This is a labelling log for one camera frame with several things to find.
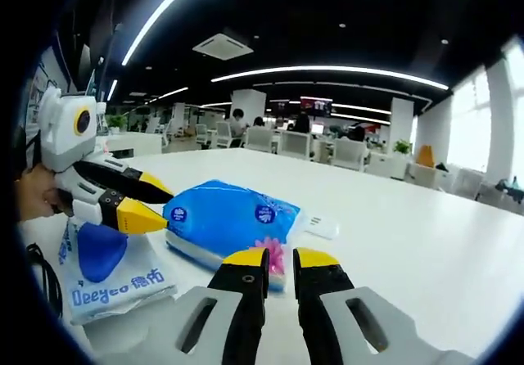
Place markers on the dark bundle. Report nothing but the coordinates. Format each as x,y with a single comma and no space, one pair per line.
511,190

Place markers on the blue tissue pack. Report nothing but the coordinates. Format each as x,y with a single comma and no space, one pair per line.
221,222

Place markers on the person's left hand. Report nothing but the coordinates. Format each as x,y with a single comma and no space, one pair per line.
37,197

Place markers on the ceiling air conditioner unit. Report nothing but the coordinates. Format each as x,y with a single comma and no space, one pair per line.
223,46

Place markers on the white tabletop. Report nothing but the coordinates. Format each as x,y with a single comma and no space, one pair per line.
389,238

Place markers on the long curved ceiling light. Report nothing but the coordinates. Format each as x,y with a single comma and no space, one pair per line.
159,17

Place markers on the leafy green plant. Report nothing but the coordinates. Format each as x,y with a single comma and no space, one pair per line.
117,123

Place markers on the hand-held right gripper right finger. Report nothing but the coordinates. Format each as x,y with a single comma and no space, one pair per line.
323,299

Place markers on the orange seat cushion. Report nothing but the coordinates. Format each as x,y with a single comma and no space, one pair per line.
425,155

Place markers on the white table socket panel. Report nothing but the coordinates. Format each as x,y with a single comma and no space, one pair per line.
323,226

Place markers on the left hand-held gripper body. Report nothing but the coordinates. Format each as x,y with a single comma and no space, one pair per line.
61,136

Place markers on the white office chair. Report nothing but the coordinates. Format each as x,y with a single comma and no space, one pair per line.
349,155
224,135
258,140
295,145

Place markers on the hanging television screen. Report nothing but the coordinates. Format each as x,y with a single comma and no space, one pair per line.
316,106

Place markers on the green potted plant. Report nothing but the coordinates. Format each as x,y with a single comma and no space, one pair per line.
402,147

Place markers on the Deeyeo wipes packet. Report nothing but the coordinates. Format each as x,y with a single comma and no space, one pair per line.
123,291

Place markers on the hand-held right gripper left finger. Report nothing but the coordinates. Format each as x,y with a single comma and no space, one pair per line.
245,291

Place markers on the curved ceiling light strip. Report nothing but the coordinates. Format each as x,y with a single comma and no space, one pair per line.
327,70

